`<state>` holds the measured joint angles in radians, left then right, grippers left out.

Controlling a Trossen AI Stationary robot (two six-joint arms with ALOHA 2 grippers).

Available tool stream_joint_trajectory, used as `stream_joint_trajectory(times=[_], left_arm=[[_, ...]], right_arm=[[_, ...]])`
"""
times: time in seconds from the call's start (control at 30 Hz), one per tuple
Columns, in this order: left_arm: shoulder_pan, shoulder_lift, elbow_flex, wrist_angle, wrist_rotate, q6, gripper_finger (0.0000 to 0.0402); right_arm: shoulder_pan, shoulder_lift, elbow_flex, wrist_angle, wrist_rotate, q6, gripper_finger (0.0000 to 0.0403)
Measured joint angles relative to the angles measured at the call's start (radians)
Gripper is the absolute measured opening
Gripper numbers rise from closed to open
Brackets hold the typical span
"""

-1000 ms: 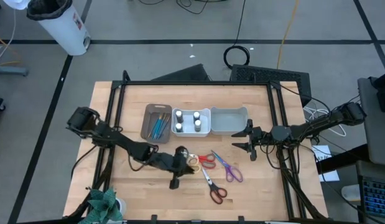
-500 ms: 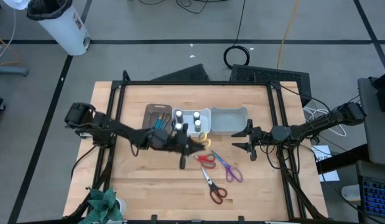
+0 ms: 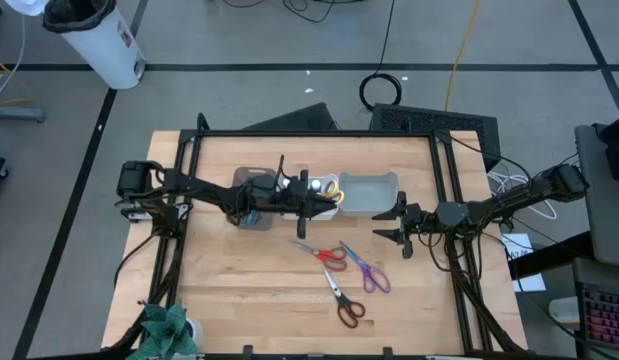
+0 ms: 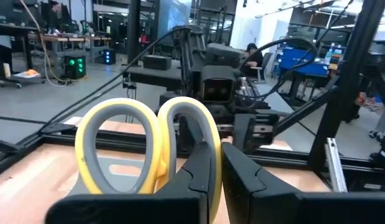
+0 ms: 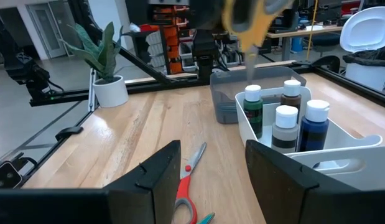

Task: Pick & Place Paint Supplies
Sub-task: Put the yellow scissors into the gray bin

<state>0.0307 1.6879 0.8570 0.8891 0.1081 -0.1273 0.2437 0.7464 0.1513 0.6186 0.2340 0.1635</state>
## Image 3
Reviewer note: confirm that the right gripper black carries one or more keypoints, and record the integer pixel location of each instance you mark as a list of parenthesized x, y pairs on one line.
[(416, 220)]

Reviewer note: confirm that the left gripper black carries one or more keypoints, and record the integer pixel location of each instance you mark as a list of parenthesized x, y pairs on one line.
[(284, 197)]

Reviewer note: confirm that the green paint bottle white cap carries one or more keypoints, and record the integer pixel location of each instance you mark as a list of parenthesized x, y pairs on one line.
[(315, 185)]

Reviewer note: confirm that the brown paint bottle white cap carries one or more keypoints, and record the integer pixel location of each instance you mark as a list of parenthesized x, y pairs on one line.
[(286, 183)]

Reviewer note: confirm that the teal pencil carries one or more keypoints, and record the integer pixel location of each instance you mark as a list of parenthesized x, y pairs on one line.
[(247, 218)]

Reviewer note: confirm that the black and red scissors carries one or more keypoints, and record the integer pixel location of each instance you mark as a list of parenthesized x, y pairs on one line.
[(343, 300)]

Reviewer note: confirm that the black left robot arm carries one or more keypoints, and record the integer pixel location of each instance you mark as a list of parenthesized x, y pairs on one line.
[(204, 187)]

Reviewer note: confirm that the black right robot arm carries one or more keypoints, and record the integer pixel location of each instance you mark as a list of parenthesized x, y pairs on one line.
[(489, 207)]

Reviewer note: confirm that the white plastic bin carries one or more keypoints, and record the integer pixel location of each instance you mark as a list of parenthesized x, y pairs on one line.
[(325, 217), (369, 195)]

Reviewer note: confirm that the dark translucent plastic bin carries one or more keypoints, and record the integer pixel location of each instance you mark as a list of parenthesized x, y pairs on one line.
[(241, 175)]

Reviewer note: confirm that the black flat panel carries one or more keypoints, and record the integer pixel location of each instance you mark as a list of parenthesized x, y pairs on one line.
[(304, 120)]

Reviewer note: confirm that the white paper sheet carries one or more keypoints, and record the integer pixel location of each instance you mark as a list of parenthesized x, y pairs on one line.
[(521, 245)]

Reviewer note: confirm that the black floor bar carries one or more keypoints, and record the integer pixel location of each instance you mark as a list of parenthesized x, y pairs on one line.
[(554, 255)]

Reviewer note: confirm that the white plant pot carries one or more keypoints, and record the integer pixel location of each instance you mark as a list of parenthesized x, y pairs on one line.
[(196, 332)]

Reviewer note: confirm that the white rounded device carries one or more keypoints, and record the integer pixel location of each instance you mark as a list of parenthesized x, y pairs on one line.
[(564, 310)]

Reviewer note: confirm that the green artificial plant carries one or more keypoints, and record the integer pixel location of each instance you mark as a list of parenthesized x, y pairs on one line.
[(164, 330)]

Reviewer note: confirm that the grey side table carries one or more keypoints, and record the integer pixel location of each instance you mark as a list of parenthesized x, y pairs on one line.
[(604, 210)]

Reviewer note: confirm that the backlit black keyboard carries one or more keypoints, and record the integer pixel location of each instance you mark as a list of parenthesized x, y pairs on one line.
[(606, 315)]

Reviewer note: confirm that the white trash can black bag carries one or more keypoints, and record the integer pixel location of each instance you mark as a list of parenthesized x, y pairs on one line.
[(106, 50)]

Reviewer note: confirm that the grey metal stand base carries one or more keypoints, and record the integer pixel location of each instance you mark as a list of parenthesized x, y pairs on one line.
[(19, 112)]

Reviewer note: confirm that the white object on floor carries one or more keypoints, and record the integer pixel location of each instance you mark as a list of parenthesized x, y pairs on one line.
[(29, 6)]

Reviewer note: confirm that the black aluminium table frame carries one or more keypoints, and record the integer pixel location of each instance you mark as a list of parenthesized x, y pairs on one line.
[(314, 133)]

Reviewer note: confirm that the black table edge bracket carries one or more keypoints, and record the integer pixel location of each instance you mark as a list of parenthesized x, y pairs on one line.
[(247, 352), (387, 353)]

